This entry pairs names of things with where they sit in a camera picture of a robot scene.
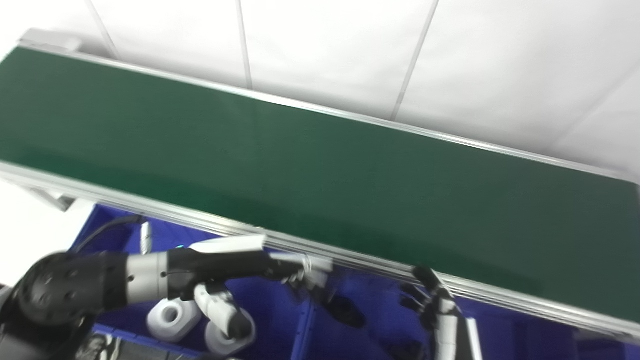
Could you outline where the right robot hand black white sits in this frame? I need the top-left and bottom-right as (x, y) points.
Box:
(400, 266), (484, 360)

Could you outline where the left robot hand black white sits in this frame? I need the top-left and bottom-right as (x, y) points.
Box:
(167, 235), (334, 341)

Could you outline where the white round plastic part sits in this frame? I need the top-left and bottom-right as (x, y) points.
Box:
(146, 298), (202, 343)
(204, 307), (257, 357)

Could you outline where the blue plastic bin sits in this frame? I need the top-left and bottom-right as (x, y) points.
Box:
(70, 204), (317, 360)
(300, 265), (640, 360)

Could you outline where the green conveyor belt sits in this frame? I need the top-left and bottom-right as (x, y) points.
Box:
(0, 28), (640, 346)
(0, 47), (640, 323)

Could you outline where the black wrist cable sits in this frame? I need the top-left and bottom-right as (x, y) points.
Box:
(75, 215), (146, 253)

